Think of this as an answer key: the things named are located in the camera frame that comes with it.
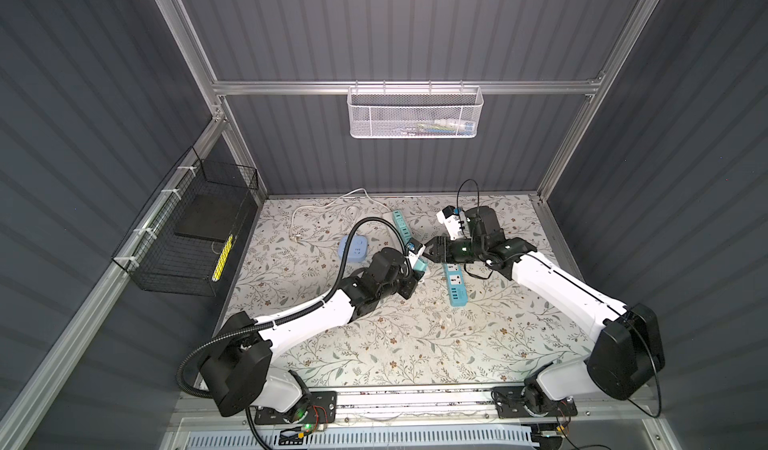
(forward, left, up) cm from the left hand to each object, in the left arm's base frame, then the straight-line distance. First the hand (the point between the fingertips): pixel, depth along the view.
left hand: (418, 268), depth 81 cm
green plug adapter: (-1, -1, +3) cm, 3 cm away
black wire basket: (+4, +58, +11) cm, 59 cm away
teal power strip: (0, -13, -13) cm, 19 cm away
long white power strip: (+23, +2, -9) cm, 24 cm away
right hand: (+2, -2, +4) cm, 5 cm away
